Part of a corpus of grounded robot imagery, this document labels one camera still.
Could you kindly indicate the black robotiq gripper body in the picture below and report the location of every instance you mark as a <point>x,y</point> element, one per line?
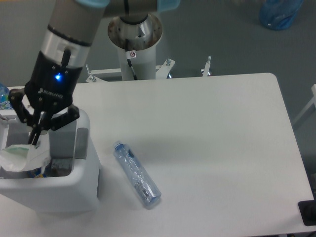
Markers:
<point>51,86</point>

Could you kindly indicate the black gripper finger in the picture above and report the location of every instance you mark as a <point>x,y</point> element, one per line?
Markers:
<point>15,98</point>
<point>47,122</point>

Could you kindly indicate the white paper carton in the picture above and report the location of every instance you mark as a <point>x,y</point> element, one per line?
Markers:
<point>18,158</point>

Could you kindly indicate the clear plastic water bottle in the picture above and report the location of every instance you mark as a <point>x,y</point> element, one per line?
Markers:
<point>145,187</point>

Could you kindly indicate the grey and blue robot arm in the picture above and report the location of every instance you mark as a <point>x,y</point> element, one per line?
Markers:
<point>74,23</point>

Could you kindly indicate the white plastic trash can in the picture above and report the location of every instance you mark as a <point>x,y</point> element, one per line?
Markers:
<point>76,192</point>

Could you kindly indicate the blue labelled bottle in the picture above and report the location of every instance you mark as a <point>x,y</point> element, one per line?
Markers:
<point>4,101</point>

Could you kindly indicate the crumpled silver foil wrapper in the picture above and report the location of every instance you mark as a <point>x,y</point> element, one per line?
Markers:
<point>60,167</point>

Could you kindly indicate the blue snack wrapper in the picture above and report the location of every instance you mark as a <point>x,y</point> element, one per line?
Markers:
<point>37,173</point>

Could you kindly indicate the blue plastic bag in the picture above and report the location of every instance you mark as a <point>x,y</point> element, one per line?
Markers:
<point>279,15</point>

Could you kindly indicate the black device at table edge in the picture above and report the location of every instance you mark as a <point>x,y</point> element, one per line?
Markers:
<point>308,212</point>

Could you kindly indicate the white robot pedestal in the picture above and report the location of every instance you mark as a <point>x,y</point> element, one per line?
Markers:
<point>135,39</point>

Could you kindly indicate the white frame at right edge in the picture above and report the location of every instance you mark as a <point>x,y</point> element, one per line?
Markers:
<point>307,110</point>

